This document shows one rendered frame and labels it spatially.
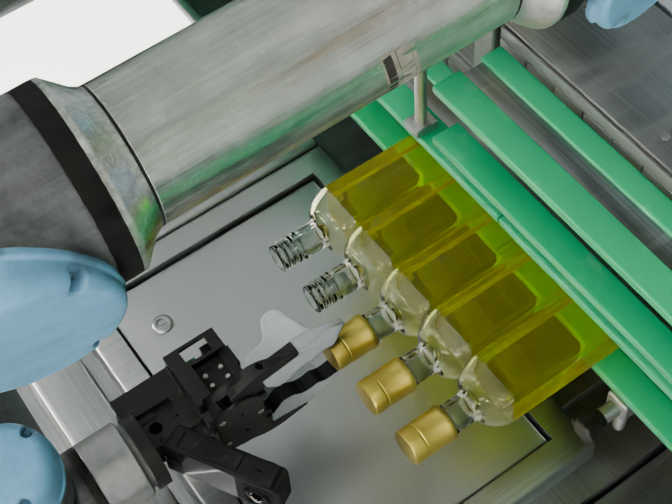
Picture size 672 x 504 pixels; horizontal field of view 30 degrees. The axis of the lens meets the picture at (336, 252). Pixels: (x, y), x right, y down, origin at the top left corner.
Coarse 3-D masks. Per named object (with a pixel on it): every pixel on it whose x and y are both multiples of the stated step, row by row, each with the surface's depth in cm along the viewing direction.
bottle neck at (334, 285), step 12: (348, 264) 118; (324, 276) 117; (336, 276) 117; (348, 276) 117; (312, 288) 116; (324, 288) 116; (336, 288) 117; (348, 288) 117; (312, 300) 118; (324, 300) 116; (336, 300) 117
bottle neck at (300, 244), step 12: (300, 228) 121; (312, 228) 120; (288, 240) 120; (300, 240) 119; (312, 240) 120; (324, 240) 120; (276, 252) 119; (288, 252) 119; (300, 252) 119; (312, 252) 120; (276, 264) 121; (288, 264) 119
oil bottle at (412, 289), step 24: (480, 216) 118; (456, 240) 117; (480, 240) 117; (504, 240) 116; (408, 264) 116; (432, 264) 115; (456, 264) 115; (480, 264) 115; (384, 288) 115; (408, 288) 114; (432, 288) 114; (456, 288) 114; (408, 312) 114
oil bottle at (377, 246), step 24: (432, 192) 120; (456, 192) 120; (384, 216) 119; (408, 216) 118; (432, 216) 118; (456, 216) 118; (360, 240) 117; (384, 240) 117; (408, 240) 117; (432, 240) 117; (360, 264) 117; (384, 264) 116
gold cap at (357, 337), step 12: (348, 324) 114; (360, 324) 114; (348, 336) 113; (360, 336) 113; (372, 336) 113; (336, 348) 112; (348, 348) 113; (360, 348) 113; (372, 348) 114; (336, 360) 113; (348, 360) 113
